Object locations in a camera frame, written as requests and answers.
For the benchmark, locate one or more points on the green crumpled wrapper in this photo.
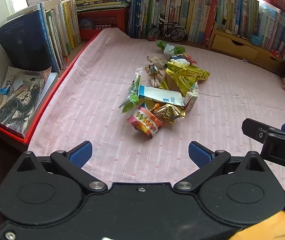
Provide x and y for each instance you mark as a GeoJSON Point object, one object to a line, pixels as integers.
{"type": "Point", "coordinates": [161, 44]}

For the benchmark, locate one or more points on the pink striped tablecloth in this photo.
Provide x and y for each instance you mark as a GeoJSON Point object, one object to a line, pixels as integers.
{"type": "Point", "coordinates": [95, 92]}

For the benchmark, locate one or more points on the white snack packet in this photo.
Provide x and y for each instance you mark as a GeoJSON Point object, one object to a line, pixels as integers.
{"type": "Point", "coordinates": [191, 100]}

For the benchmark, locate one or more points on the large gold foil wrapper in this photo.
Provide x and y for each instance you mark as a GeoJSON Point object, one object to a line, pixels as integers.
{"type": "Point", "coordinates": [182, 77]}

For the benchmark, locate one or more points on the red plastic crate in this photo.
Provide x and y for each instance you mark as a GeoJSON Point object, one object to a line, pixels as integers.
{"type": "Point", "coordinates": [107, 20]}

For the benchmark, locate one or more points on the colourful candy packet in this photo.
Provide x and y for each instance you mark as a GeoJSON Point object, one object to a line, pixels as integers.
{"type": "Point", "coordinates": [145, 122]}

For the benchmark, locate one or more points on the white tissue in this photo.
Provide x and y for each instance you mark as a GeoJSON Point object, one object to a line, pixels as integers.
{"type": "Point", "coordinates": [181, 62]}

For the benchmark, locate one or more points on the dark blue book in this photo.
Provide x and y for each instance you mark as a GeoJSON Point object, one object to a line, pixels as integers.
{"type": "Point", "coordinates": [25, 42]}

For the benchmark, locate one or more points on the small gold foil wrapper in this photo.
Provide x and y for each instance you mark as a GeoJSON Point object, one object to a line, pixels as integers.
{"type": "Point", "coordinates": [170, 112]}

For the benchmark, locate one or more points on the small white clip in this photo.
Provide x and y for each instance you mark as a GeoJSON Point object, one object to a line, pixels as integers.
{"type": "Point", "coordinates": [245, 60]}

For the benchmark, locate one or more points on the white blue carton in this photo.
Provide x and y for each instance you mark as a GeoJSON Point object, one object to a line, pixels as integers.
{"type": "Point", "coordinates": [157, 95]}

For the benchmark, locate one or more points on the clear crumpled wrapper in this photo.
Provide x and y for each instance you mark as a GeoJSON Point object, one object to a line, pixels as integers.
{"type": "Point", "coordinates": [157, 60]}

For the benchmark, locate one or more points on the blue orange snack packet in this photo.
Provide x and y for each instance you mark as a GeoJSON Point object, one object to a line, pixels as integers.
{"type": "Point", "coordinates": [191, 59]}

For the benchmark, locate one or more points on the blue round toy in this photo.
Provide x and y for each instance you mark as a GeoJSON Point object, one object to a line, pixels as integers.
{"type": "Point", "coordinates": [255, 40]}

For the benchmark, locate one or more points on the small red toy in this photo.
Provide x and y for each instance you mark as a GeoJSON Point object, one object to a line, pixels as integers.
{"type": "Point", "coordinates": [276, 54]}

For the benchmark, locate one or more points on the green snack packet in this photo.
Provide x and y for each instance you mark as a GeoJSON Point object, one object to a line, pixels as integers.
{"type": "Point", "coordinates": [131, 100]}

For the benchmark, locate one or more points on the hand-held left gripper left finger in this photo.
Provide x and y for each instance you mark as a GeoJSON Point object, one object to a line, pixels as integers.
{"type": "Point", "coordinates": [81, 153]}

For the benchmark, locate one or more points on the black toy bicycle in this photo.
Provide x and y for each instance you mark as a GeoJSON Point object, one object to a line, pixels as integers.
{"type": "Point", "coordinates": [171, 27]}

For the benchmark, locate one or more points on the illustrated comic book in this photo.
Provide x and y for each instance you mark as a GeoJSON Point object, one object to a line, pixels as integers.
{"type": "Point", "coordinates": [20, 100]}

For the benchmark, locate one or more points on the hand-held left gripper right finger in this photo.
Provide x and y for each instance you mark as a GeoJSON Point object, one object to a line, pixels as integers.
{"type": "Point", "coordinates": [200, 155]}

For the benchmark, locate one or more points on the wooden drawer organizer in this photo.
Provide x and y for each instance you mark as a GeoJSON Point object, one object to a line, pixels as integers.
{"type": "Point", "coordinates": [232, 43]}

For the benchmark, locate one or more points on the small blue clip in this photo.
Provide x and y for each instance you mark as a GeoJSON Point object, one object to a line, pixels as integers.
{"type": "Point", "coordinates": [5, 90]}

